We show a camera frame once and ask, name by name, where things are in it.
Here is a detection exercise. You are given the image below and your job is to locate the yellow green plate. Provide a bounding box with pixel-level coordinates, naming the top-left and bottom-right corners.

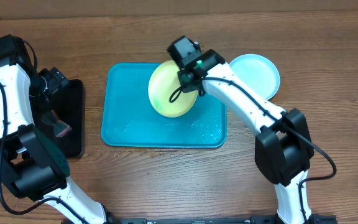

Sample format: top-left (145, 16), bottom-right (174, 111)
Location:
top-left (148, 60), bottom-right (198, 118)

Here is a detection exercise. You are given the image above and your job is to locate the pink and black sponge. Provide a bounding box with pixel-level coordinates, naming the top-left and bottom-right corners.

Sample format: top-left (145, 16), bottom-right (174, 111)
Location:
top-left (41, 110), bottom-right (71, 138)

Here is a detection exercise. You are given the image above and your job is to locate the light blue plate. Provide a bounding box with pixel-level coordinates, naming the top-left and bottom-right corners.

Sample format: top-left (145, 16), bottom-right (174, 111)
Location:
top-left (229, 54), bottom-right (280, 100)

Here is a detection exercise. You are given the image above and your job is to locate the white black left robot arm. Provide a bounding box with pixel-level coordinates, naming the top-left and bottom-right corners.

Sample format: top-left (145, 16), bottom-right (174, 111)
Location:
top-left (0, 35), bottom-right (115, 223)

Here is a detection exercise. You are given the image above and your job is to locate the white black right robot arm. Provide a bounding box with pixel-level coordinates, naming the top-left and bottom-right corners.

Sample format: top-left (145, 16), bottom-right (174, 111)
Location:
top-left (167, 36), bottom-right (337, 223)

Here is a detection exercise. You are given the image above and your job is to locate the black rectangular tray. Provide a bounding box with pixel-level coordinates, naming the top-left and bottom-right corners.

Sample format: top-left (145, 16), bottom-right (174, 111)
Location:
top-left (37, 79), bottom-right (85, 158)

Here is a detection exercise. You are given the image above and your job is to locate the teal plastic tray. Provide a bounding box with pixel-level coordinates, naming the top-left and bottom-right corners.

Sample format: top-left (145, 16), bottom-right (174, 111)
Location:
top-left (101, 63), bottom-right (227, 149)

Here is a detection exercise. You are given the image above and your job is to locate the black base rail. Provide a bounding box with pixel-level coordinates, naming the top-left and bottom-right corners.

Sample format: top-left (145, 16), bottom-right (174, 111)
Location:
top-left (107, 214), bottom-right (338, 224)

